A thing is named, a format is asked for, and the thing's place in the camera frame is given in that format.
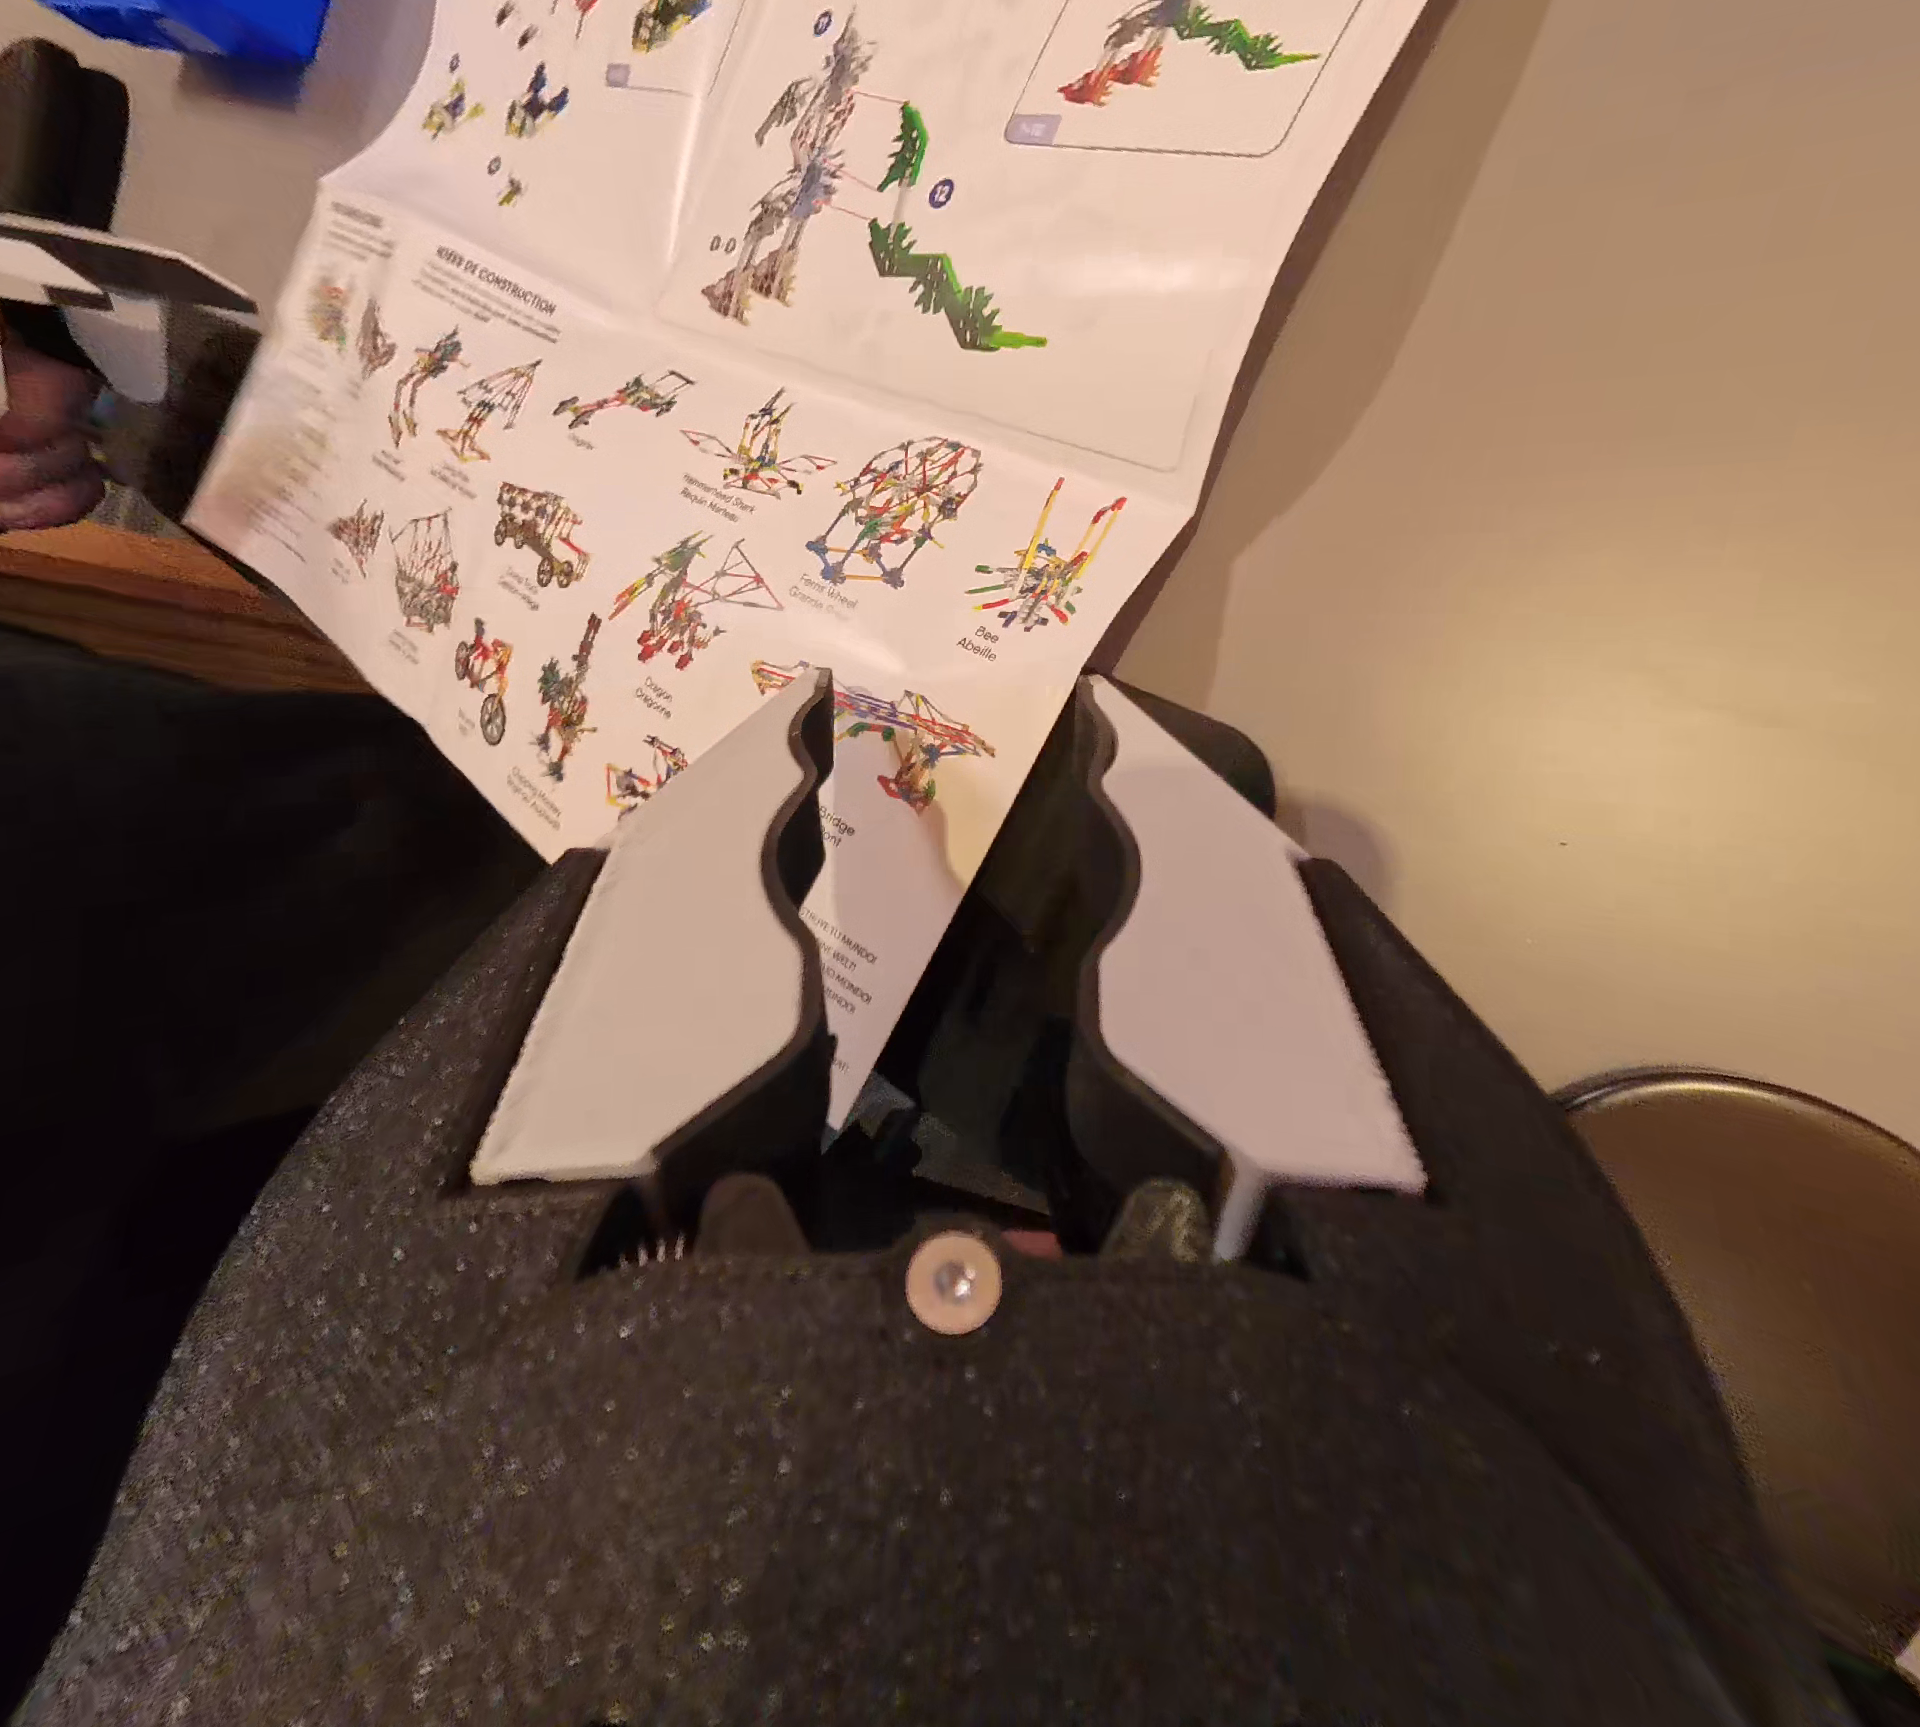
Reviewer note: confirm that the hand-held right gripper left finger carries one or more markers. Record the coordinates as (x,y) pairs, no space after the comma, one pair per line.
(660,1007)

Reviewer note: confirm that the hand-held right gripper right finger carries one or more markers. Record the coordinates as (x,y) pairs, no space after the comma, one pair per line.
(1244,1007)

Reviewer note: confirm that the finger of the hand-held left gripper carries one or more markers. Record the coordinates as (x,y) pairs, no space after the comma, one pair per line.
(52,286)
(134,256)

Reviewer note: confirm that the toy instruction booklet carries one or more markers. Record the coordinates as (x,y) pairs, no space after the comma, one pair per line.
(900,331)

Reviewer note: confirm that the person's left hand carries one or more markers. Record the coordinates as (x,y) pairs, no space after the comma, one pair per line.
(45,451)

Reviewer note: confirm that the person's black-clothed torso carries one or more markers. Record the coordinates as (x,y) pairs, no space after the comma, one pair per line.
(195,931)

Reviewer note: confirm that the round brown seat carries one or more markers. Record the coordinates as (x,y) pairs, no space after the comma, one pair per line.
(1801,1307)

